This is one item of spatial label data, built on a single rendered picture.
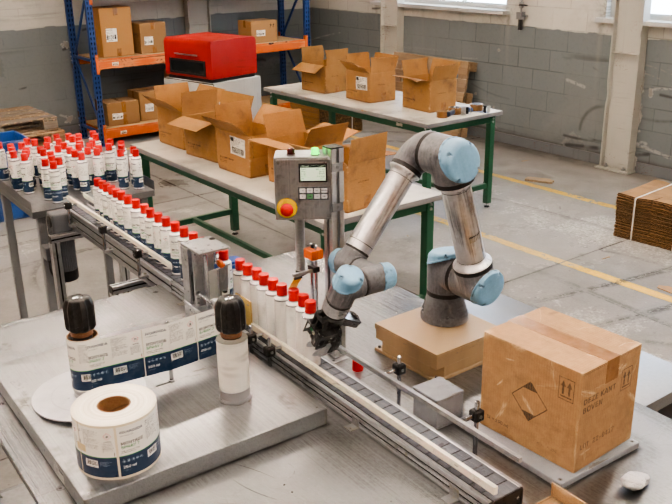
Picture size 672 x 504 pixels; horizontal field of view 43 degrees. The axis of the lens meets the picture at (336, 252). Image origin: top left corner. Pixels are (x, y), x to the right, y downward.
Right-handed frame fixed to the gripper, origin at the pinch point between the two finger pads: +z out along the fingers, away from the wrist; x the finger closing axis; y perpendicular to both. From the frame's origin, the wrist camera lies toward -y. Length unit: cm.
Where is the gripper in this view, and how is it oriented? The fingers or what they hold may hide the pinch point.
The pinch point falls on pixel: (321, 351)
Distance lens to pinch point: 248.8
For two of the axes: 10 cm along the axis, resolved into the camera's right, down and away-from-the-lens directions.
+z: -2.8, 6.7, 6.8
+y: -8.1, 2.1, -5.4
